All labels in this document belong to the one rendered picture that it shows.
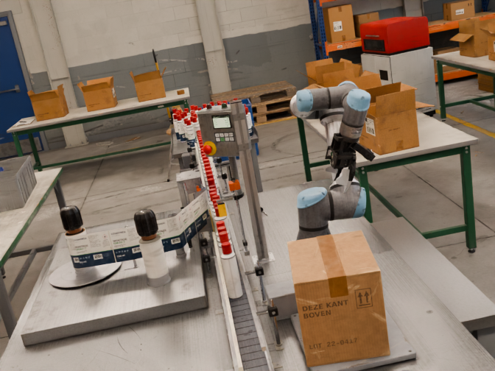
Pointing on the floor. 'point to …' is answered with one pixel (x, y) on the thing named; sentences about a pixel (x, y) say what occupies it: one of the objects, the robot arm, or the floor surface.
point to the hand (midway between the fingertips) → (341, 183)
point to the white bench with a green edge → (17, 230)
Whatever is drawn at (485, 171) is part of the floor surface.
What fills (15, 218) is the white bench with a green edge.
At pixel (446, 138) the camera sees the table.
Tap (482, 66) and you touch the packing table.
